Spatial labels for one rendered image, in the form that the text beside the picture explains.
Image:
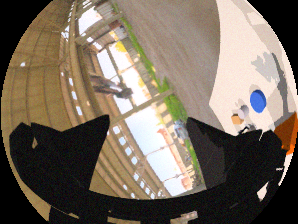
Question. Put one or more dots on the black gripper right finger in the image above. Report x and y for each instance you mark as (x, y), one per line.
(216, 150)

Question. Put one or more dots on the blue disc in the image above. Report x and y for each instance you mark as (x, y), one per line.
(258, 100)

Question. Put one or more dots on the glass coffee press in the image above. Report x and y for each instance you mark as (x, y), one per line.
(251, 128)

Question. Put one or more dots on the grey cylinder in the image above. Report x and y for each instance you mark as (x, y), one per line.
(243, 112)

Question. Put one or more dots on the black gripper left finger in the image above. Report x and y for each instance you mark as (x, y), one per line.
(78, 148)

